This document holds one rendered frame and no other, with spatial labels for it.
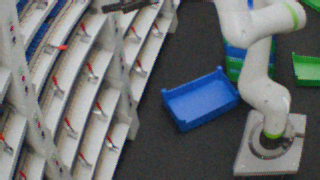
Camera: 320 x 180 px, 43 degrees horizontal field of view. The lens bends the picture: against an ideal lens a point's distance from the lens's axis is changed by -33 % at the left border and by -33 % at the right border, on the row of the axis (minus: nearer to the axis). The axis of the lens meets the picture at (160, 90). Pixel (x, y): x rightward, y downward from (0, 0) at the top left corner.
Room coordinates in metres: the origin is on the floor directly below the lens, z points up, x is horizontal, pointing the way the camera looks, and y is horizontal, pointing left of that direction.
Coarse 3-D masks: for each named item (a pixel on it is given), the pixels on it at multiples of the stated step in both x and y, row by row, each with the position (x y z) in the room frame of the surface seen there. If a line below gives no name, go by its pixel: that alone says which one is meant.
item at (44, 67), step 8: (88, 0) 1.44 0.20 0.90; (72, 8) 1.39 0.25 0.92; (80, 8) 1.39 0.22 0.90; (72, 16) 1.35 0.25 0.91; (64, 24) 1.31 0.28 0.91; (72, 24) 1.32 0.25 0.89; (64, 32) 1.27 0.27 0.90; (56, 40) 1.23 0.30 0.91; (64, 40) 1.26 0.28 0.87; (48, 56) 1.16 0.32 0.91; (56, 56) 1.20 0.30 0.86; (40, 64) 1.13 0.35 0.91; (48, 64) 1.13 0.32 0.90; (40, 72) 1.09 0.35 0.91; (48, 72) 1.14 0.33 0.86; (32, 80) 1.06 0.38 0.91; (40, 80) 1.06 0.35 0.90; (40, 88) 1.06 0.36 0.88
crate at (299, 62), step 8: (296, 56) 1.88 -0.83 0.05; (304, 56) 1.87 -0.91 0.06; (296, 64) 1.86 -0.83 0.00; (304, 64) 1.85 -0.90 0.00; (312, 64) 1.84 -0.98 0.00; (296, 72) 1.79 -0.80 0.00; (304, 72) 1.78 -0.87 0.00; (312, 72) 1.77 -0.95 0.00; (296, 80) 1.70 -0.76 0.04; (304, 80) 1.68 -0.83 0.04; (312, 80) 1.67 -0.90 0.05
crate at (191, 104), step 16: (208, 80) 1.83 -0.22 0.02; (224, 80) 1.81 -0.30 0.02; (176, 96) 1.78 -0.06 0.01; (192, 96) 1.76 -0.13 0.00; (208, 96) 1.75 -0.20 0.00; (224, 96) 1.73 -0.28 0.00; (176, 112) 1.69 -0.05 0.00; (192, 112) 1.67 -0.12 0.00; (208, 112) 1.61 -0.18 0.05; (224, 112) 1.63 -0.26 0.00; (192, 128) 1.58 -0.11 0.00
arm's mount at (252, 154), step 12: (252, 120) 1.29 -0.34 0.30; (288, 120) 1.23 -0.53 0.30; (300, 120) 1.20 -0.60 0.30; (252, 132) 1.22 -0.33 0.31; (300, 132) 1.13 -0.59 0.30; (252, 144) 1.16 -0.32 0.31; (300, 144) 1.06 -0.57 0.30; (240, 156) 1.12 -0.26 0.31; (252, 156) 1.10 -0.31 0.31; (264, 156) 1.07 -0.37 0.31; (276, 156) 1.04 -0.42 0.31; (288, 156) 1.02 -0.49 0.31; (300, 156) 0.99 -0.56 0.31; (240, 168) 1.05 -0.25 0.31; (252, 168) 1.03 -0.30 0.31; (264, 168) 1.00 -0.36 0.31; (276, 168) 0.98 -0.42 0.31; (288, 168) 0.95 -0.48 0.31
